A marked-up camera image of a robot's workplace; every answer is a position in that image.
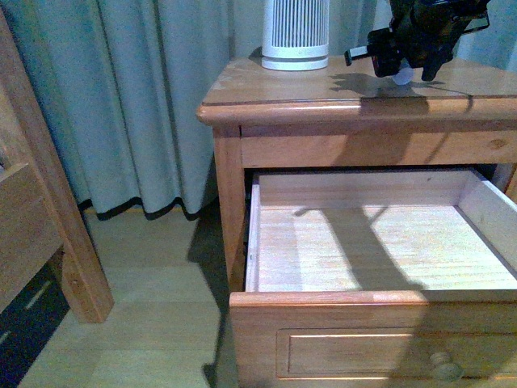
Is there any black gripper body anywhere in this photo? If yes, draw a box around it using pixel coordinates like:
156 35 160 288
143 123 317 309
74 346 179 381
344 1 489 77

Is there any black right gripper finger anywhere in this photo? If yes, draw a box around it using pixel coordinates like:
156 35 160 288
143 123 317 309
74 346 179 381
421 51 448 82

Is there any white medicine bottle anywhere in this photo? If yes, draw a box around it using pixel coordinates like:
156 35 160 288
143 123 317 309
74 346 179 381
392 65 414 86

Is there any wooden drawer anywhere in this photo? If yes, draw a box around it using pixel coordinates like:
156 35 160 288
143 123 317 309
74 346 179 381
229 170 516 387

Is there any wooden nightstand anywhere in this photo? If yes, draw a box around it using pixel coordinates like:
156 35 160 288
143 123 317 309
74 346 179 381
197 57 516 292

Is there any white cylindrical air purifier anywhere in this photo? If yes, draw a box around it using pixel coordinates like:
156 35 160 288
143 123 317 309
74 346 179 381
262 0 330 71

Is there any grey curtain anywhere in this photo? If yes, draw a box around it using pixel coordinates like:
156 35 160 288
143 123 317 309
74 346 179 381
7 0 517 221

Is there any wooden bed frame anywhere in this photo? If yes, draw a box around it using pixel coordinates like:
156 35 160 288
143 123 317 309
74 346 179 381
1 19 114 323

